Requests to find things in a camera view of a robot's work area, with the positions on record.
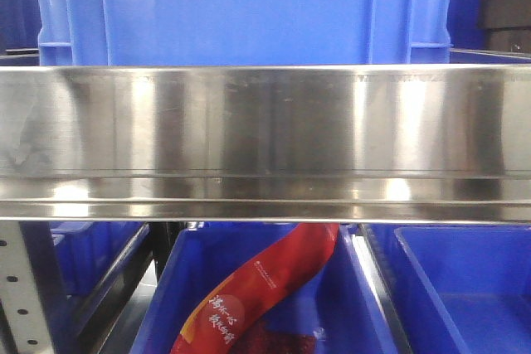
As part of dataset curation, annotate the perforated metal rack post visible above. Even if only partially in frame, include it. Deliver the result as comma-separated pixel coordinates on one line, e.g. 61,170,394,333
1,221,68,353

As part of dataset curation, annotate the red snack bag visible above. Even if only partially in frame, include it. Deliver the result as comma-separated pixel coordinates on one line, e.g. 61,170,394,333
170,223,339,353

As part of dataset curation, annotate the stainless steel shelf rail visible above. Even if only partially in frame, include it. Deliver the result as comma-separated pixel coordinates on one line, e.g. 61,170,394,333
1,65,530,224

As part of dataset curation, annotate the blue middle lower bin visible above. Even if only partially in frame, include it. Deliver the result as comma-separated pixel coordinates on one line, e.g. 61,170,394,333
130,222,397,353

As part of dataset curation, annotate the blue left lower bin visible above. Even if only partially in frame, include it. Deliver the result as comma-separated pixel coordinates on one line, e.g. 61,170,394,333
50,221,142,296

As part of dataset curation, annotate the blue right lower bin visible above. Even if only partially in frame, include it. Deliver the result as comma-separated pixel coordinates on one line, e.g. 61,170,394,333
368,225,530,353

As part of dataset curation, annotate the large blue upper crate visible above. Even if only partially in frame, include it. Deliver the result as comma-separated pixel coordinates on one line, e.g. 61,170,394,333
38,0,451,65

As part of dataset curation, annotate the blue bin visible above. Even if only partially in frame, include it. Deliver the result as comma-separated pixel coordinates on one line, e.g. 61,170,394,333
130,222,397,353
368,225,530,353
50,221,142,296

